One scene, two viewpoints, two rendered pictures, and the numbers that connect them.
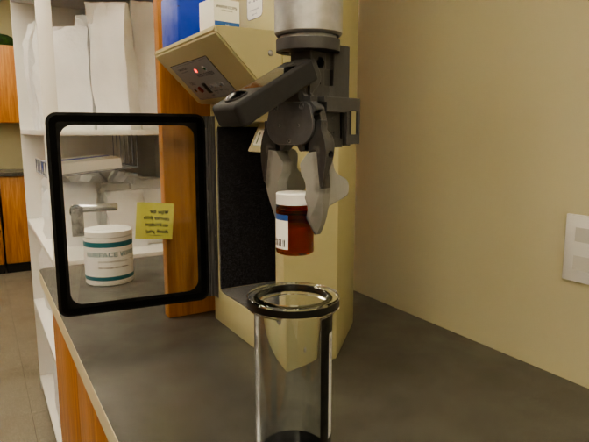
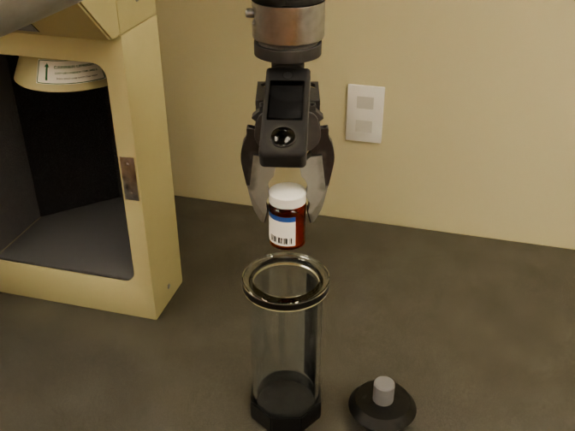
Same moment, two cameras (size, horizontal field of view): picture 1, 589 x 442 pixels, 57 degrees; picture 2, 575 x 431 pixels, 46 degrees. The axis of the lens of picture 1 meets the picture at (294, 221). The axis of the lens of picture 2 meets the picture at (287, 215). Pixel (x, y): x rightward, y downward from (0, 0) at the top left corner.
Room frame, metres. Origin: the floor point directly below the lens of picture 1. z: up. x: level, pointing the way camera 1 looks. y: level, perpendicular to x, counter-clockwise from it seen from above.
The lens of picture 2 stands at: (0.13, 0.49, 1.66)
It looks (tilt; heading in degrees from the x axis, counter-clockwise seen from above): 31 degrees down; 315
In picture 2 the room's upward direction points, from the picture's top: straight up
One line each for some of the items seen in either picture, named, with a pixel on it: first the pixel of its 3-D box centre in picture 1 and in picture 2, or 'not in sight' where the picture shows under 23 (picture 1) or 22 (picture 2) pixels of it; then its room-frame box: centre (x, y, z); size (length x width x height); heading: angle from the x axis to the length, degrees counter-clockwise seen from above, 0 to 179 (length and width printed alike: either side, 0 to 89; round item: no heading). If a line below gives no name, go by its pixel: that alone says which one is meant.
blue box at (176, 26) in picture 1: (195, 23); not in sight; (1.08, 0.19, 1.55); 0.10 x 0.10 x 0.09; 30
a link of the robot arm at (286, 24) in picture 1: (306, 22); (285, 21); (0.63, -0.01, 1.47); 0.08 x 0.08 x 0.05
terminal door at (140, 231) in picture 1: (133, 213); not in sight; (1.10, 0.33, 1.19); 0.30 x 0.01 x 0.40; 115
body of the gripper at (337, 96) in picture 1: (312, 96); (287, 93); (0.64, -0.02, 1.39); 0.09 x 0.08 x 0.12; 135
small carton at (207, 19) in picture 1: (219, 20); not in sight; (0.97, 0.13, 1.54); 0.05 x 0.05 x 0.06; 38
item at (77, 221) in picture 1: (77, 221); not in sight; (1.04, 0.42, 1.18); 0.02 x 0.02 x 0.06; 25
